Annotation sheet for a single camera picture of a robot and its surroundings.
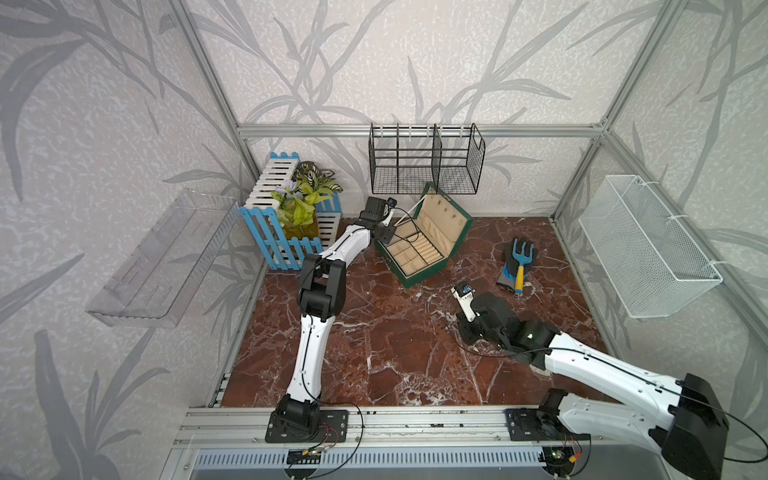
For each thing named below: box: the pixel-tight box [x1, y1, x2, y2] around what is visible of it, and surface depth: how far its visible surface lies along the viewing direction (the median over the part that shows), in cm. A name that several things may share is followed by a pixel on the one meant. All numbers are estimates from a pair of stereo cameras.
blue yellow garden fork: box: [513, 238, 535, 294], surface depth 107 cm
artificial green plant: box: [271, 161, 343, 243], surface depth 98 cm
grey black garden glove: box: [496, 237, 538, 293], surface depth 106 cm
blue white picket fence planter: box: [240, 152, 342, 271], surface depth 95 cm
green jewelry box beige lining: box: [374, 182, 473, 288], surface depth 104 cm
